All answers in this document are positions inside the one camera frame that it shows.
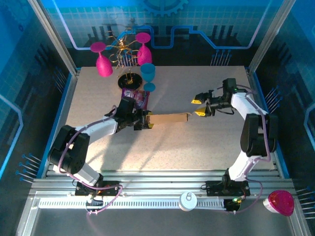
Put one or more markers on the brown cardboard box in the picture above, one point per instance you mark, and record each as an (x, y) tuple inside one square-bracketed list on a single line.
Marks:
[(169, 118)]

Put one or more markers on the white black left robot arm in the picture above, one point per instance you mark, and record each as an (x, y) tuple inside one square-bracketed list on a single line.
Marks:
[(98, 126)]

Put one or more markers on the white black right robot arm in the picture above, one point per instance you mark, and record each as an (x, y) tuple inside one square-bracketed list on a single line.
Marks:
[(243, 104)]

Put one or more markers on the purple pink candy bag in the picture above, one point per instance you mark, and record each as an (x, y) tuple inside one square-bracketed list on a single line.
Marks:
[(140, 97)]

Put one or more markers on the blue plastic goblet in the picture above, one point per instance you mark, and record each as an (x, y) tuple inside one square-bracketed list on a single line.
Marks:
[(147, 72)]

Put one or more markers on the pink plastic goblet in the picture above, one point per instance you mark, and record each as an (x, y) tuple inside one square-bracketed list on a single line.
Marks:
[(144, 55), (103, 66)]

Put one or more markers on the silver tin can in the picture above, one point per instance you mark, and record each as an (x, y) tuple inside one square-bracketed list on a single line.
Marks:
[(187, 201)]

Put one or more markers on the black control board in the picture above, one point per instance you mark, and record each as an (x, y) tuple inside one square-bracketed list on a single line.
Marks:
[(233, 202)]

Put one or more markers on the aluminium side rail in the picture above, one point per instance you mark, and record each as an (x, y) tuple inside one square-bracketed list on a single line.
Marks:
[(66, 110), (250, 73)]

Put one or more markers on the aluminium frame rail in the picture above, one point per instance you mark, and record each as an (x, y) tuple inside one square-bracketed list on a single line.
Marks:
[(160, 182)]

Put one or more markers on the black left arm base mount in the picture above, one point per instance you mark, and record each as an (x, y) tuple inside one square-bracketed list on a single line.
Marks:
[(108, 189)]

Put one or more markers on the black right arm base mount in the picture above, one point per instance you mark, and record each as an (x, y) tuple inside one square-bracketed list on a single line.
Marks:
[(214, 188)]

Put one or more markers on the aluminium frame post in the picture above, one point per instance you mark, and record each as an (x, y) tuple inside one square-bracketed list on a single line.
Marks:
[(53, 37), (270, 37)]

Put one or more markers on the pink cup on rail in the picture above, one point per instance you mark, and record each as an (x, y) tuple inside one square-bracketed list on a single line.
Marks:
[(280, 201)]

